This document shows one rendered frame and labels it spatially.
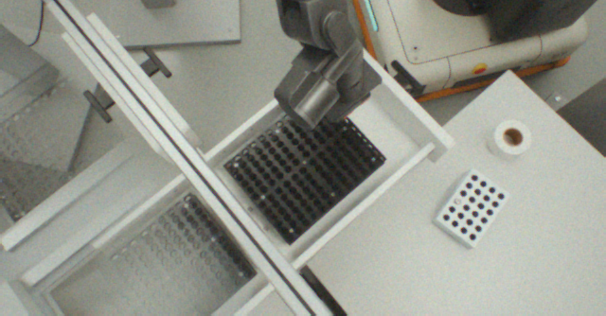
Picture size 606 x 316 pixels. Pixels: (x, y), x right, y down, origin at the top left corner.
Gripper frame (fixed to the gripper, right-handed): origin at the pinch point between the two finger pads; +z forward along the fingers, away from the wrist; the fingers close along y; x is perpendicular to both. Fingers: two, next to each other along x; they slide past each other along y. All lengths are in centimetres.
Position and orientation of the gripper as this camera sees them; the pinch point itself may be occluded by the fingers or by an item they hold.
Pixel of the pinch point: (344, 106)
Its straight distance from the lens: 81.9
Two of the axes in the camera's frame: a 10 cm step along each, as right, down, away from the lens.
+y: 7.8, -6.2, 0.9
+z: 1.0, 2.7, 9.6
